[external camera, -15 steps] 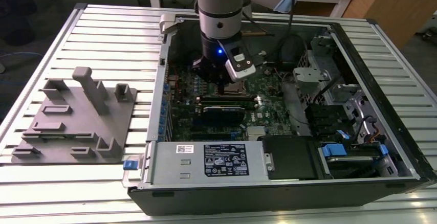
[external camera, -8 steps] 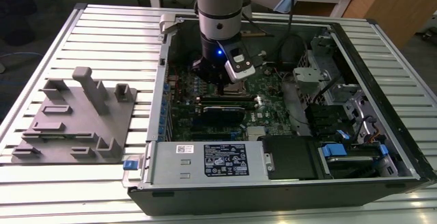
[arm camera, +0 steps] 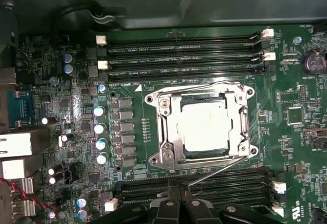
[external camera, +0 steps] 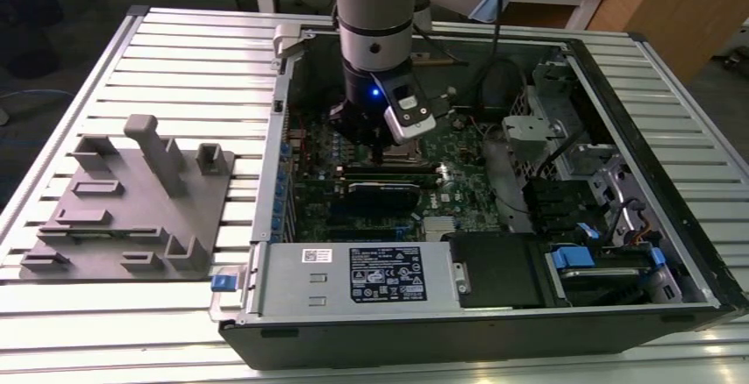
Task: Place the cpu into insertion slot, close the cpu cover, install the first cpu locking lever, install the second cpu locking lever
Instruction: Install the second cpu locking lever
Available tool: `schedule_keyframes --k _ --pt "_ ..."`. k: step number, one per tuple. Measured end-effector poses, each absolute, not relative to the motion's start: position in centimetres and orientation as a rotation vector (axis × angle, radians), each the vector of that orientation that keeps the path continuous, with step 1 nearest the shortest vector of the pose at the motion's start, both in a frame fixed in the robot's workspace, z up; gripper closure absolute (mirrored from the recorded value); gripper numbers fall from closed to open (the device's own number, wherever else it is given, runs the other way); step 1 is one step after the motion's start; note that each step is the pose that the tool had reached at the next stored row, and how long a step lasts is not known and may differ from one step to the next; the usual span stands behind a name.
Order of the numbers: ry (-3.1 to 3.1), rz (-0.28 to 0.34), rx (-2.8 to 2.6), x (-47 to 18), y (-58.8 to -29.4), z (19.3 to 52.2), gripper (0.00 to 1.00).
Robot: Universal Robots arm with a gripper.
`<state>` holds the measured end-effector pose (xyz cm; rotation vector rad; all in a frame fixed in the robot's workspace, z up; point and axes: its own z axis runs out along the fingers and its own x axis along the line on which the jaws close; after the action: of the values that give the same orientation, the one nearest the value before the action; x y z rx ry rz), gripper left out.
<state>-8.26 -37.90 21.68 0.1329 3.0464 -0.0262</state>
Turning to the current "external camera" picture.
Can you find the metal socket cover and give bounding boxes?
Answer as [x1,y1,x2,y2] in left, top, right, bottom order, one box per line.
[385,138,430,166]

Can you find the CPU socket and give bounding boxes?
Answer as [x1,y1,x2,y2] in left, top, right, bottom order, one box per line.
[384,137,433,169]

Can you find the black plastic cover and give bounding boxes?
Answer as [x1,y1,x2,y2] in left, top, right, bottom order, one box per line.
[448,232,573,310]

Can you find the black graphics card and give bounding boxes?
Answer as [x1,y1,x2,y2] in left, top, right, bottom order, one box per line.
[346,181,424,221]

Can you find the green motherboard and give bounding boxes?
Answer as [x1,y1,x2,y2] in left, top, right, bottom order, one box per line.
[283,105,517,244]

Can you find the silver chipset heatsink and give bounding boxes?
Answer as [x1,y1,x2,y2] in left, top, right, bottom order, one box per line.
[424,216,462,233]

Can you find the silver metal drive cage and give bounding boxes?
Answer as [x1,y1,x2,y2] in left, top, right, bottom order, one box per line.
[502,61,598,183]

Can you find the grey power supply unit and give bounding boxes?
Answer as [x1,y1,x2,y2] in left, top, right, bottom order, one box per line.
[251,242,465,317]

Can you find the grey parts rack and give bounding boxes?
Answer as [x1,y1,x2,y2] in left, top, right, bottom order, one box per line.
[16,114,239,282]

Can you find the hard disk in blue carrier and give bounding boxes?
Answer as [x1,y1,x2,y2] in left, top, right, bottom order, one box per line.
[546,245,645,307]

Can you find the black PC case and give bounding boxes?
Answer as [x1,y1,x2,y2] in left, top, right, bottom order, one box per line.
[207,24,749,370]

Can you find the wooden cabinet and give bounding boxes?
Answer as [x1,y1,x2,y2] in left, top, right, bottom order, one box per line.
[588,0,749,85]

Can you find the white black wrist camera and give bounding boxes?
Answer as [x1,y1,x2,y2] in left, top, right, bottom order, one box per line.
[384,85,440,145]

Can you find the silver bracket with hole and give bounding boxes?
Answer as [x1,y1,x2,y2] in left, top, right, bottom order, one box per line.
[501,114,568,142]

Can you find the coloured power wires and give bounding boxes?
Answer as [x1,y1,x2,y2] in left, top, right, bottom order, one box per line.
[622,221,657,247]

